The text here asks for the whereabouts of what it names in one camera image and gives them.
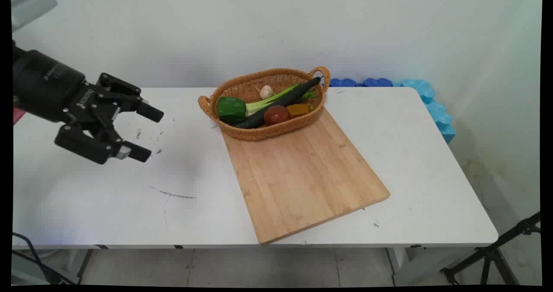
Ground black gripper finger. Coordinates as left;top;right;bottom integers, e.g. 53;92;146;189
54;119;152;165
96;73;165;124

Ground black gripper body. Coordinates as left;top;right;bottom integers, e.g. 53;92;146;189
12;45;109;131

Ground dark green cucumber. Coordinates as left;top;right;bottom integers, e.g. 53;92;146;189
233;77;322;130

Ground green bell pepper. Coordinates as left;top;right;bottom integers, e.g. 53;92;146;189
217;97;247;125

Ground white table leg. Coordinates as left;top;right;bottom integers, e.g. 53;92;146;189
65;249;94;284
387;247;476;286

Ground woven wicker basket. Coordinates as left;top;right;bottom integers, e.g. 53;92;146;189
198;66;331;140

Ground green leek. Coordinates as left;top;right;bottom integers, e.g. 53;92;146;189
245;83;318;116

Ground red tomato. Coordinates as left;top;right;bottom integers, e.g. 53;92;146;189
264;105;291;127

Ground yellow bell pepper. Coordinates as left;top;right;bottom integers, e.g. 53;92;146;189
286;103;314;119

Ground bamboo cutting board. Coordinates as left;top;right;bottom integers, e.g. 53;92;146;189
221;106;391;246

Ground light blue foam mat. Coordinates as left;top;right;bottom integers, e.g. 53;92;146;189
392;79;457;144

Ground black tripod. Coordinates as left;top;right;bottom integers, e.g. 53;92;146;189
441;212;541;286

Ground black hanging cable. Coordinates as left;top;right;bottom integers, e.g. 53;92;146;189
12;232;79;285

